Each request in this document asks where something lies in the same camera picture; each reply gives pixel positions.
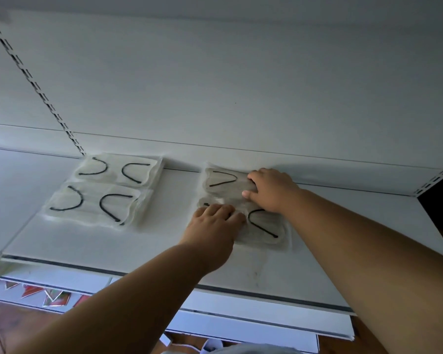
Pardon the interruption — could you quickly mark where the person's right hand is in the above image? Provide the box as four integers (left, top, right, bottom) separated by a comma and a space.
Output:
242, 168, 304, 215

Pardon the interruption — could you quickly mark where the person's left hand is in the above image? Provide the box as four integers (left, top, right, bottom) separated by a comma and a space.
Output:
179, 204, 247, 274

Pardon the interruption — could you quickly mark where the clear packet with black loops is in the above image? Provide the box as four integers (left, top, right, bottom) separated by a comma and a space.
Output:
197, 197, 293, 252
201, 163, 260, 200

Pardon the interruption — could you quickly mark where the person's right forearm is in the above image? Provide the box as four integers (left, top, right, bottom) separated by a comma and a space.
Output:
280, 187, 443, 354

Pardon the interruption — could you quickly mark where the person's left forearm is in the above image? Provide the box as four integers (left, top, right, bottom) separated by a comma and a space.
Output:
7, 242, 212, 354

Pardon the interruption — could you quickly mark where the white shelf back panel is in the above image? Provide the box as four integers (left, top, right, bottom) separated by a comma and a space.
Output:
0, 11, 443, 197

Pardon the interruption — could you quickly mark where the stack of clear loop packets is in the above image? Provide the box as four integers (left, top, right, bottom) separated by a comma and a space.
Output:
42, 180, 154, 230
72, 153, 165, 189

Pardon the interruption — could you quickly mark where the white metal shelf board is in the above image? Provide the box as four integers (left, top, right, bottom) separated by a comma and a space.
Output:
0, 267, 356, 354
0, 147, 443, 318

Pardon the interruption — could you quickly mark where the row of red green packets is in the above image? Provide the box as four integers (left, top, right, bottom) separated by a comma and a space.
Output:
0, 277, 94, 309

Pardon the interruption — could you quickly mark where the white slotted shelf upright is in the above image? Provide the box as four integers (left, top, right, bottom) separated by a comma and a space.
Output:
413, 161, 443, 197
0, 19, 87, 157

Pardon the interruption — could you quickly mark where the clear plastic shelf divider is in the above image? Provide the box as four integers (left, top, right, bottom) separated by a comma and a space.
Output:
0, 207, 38, 278

